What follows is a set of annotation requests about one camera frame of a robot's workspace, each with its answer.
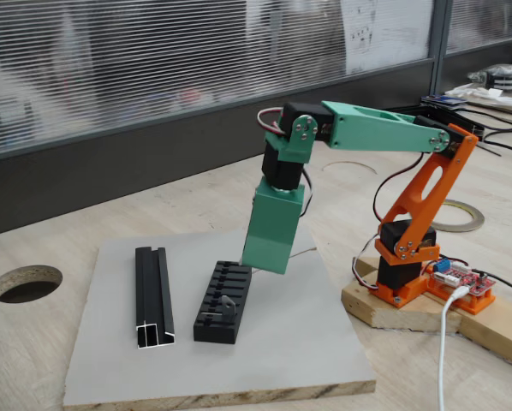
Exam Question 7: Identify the black slotted holder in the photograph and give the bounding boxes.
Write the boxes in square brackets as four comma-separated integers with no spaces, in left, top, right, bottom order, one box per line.
[193,259,253,346]

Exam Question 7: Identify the grey plywood board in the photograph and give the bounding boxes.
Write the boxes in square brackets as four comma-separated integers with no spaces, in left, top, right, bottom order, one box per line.
[62,226,377,408]

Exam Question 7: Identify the pale wooden base block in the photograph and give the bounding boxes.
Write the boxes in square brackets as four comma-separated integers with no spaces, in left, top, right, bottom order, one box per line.
[341,255,463,334]

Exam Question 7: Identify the flat tape roll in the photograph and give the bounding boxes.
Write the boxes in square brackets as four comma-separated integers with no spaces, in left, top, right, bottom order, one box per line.
[429,198,486,234]

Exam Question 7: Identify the dark blue flat box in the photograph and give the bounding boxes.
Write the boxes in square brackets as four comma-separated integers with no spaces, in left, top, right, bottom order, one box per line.
[420,94,469,107]

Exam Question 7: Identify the red controller circuit board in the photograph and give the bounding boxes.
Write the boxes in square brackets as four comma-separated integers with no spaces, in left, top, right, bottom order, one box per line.
[429,256,495,297]

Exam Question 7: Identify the white printed paper sheet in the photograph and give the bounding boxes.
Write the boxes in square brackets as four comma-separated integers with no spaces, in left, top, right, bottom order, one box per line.
[340,0,436,76]

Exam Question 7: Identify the long wooden base plank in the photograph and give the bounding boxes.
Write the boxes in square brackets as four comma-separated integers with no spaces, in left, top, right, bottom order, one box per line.
[457,295,512,373]

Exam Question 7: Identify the white flat sheets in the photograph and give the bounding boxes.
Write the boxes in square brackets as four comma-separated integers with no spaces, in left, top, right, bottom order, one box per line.
[444,83,512,113]

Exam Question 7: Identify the grey and black device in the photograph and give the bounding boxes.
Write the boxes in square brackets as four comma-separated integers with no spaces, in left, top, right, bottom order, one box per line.
[467,63,512,92]

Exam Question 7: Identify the servo wire bundle at base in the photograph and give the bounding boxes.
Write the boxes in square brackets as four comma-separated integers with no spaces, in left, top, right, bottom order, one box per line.
[352,150,429,293]

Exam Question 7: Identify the dark aluminium profile rail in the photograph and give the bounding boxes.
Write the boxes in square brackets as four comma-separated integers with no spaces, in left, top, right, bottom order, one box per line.
[134,246,176,350]

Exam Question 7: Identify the black metal frame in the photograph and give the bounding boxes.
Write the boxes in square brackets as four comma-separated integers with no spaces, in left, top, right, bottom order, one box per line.
[390,102,484,142]

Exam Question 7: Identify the white USB cable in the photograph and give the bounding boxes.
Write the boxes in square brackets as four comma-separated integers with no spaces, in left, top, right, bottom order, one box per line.
[436,285,469,411]

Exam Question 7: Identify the black desk cable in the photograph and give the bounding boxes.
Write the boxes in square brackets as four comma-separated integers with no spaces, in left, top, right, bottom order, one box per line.
[456,106,512,130]
[482,131,512,158]

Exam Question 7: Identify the thin black power cable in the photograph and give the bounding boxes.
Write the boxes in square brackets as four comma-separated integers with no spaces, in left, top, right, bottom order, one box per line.
[469,267,512,301]

